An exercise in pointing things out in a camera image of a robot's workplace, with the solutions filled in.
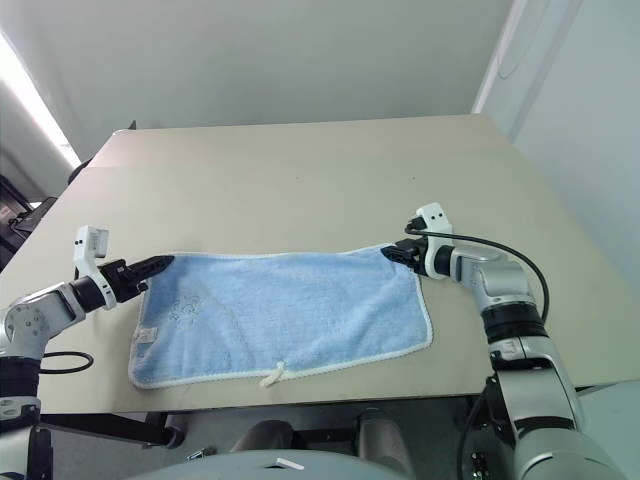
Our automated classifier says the black equipment beside table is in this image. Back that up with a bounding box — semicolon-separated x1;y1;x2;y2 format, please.
0;173;60;262

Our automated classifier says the grey rounded robot torso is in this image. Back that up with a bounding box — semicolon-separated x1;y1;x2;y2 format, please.
118;446;407;480

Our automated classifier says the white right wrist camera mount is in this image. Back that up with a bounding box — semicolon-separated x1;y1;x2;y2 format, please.
409;201;457;279

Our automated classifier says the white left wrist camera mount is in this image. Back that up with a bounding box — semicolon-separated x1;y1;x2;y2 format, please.
72;225;113;302

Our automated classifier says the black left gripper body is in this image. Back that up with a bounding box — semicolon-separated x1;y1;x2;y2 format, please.
97;259;151;304

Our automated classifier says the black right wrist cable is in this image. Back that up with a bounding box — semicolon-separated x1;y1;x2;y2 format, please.
403;215;551;322

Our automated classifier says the light blue terry towel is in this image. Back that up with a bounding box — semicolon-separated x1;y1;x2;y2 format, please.
128;242;434;392

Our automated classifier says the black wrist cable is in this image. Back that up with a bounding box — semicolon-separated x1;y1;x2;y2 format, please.
38;351;95;375
403;215;551;322

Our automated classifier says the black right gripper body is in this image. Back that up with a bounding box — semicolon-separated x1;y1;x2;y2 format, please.
399;238;429;275

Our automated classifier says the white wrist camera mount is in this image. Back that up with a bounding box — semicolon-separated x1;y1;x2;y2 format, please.
72;225;113;302
409;201;457;279

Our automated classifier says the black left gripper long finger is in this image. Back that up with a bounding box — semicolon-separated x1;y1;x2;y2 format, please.
127;254;176;282

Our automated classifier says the thin black torso cable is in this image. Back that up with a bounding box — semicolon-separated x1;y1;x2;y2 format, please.
458;375;503;480

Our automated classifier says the black table frame bar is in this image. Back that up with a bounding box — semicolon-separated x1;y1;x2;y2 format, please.
38;412;170;450

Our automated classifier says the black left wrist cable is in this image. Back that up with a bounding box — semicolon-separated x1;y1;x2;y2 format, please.
38;351;95;375

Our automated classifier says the dark grey rounded shape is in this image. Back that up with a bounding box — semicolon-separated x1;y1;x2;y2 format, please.
356;406;417;477
233;419;308;454

